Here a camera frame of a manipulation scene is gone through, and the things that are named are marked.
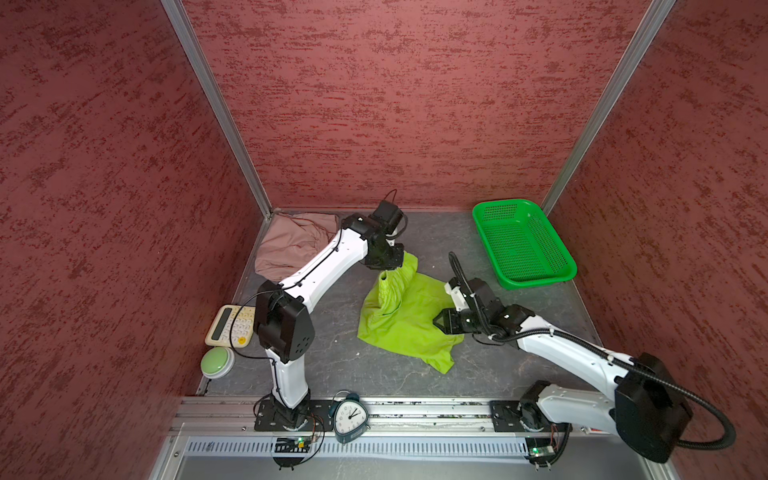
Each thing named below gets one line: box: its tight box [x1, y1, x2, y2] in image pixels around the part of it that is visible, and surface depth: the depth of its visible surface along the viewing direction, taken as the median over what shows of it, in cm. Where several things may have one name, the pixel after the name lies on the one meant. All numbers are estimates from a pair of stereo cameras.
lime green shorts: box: [357, 252, 464, 375], surface depth 87 cm
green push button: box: [200, 346, 235, 379], surface depth 81 cm
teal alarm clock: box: [328, 392, 371, 444], surface depth 72 cm
